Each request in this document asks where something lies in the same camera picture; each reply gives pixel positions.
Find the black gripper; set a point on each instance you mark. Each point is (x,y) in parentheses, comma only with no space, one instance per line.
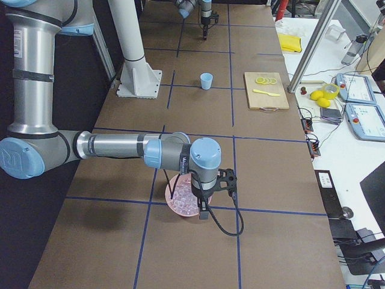
(205,21)
(199,192)

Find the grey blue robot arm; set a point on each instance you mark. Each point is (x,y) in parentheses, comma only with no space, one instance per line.
(34,145)
(186,7)

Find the pink bowl of ice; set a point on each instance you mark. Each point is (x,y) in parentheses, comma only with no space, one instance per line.
(179,197)

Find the light blue plastic cup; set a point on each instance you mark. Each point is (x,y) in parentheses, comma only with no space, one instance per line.
(206,80)

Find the lemon slices row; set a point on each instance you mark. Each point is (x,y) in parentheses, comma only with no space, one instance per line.
(266,81)

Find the crumpled clear plastic bag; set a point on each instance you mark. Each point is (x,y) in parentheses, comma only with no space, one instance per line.
(284,27)

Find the yellow plastic knife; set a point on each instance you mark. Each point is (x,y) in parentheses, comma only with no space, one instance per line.
(266,93)

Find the yellow cloth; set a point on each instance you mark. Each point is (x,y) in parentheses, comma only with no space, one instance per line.
(290,43)

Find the wooden cutting board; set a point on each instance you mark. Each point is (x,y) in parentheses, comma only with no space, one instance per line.
(257,101)

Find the black red connector box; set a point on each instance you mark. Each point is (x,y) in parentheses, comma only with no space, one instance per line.
(313,145)
(307,125)

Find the yellow lemon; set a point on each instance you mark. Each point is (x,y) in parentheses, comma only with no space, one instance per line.
(317,94)
(323,102)

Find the yellow tape roll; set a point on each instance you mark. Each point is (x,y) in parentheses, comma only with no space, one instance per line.
(330,91)

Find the clear water bottle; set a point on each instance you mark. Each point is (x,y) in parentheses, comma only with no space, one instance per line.
(357,47)

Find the upper blue teach pendant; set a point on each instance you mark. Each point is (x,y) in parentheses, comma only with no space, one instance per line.
(354,88)

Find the blue teach pendant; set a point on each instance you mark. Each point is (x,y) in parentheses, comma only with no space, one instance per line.
(354,88)
(366,120)

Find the lower blue teach pendant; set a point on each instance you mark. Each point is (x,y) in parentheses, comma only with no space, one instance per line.
(366,120)

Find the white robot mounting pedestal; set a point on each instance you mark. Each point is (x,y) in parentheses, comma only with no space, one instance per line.
(138,79)

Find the aluminium frame post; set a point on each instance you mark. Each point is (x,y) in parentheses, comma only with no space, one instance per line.
(318,33)

